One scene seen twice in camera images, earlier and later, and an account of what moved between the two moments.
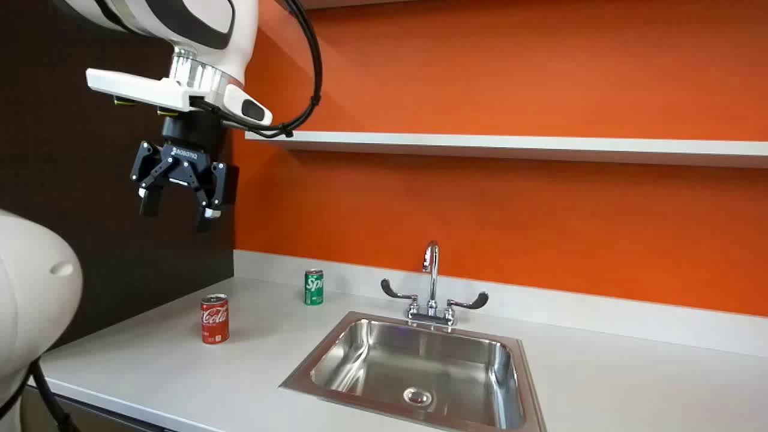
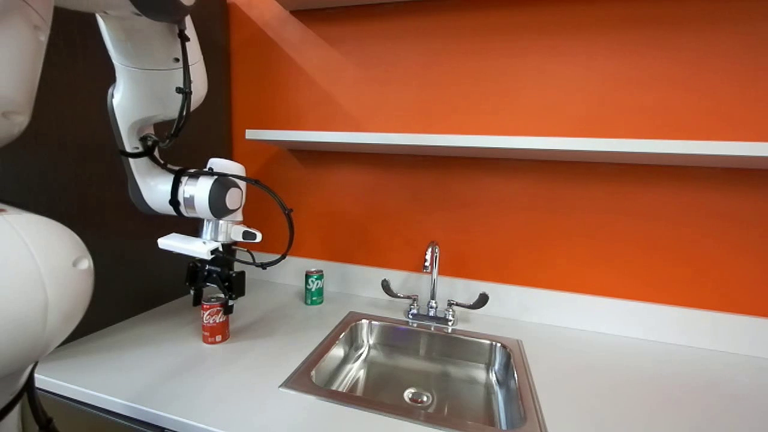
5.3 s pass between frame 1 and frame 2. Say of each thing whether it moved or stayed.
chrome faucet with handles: stayed
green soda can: stayed
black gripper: moved
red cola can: stayed
